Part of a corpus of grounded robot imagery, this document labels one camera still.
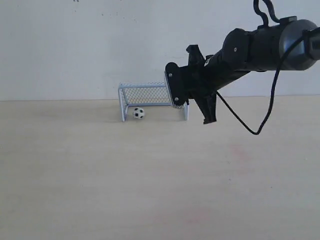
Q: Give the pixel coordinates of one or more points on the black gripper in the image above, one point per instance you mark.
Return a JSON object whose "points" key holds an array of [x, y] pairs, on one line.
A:
{"points": [[200, 79]]}

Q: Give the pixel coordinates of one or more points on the black and white mini football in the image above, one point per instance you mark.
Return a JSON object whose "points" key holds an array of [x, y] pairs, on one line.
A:
{"points": [[138, 113]]}

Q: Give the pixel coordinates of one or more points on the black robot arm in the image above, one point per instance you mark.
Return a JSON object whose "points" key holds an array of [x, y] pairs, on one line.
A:
{"points": [[292, 45]]}

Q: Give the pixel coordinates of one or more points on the small light blue goal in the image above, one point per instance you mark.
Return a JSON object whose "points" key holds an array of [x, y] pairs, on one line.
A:
{"points": [[146, 94]]}

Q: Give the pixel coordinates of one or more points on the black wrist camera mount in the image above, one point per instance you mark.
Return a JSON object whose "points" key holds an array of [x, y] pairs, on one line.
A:
{"points": [[175, 86]]}

